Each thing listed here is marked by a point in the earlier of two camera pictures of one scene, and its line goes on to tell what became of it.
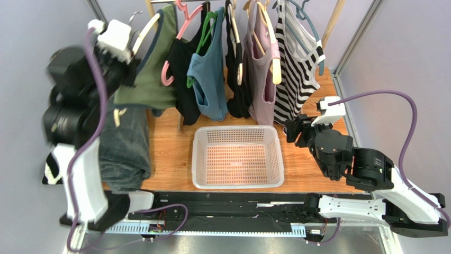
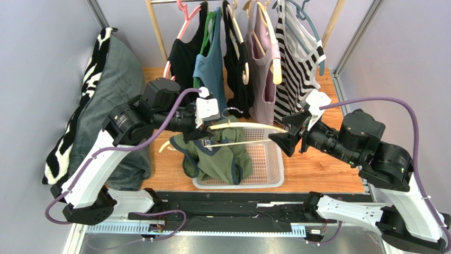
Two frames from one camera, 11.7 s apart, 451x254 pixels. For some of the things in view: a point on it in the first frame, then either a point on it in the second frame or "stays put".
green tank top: (150, 91) → (231, 162)
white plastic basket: (232, 157) stays put
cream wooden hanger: (117, 113) → (242, 125)
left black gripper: (129, 70) → (198, 133)
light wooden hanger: (276, 62) stays put
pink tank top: (260, 52) stays put
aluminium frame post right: (352, 132) stays put
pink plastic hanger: (164, 80) stays put
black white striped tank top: (301, 52) stays put
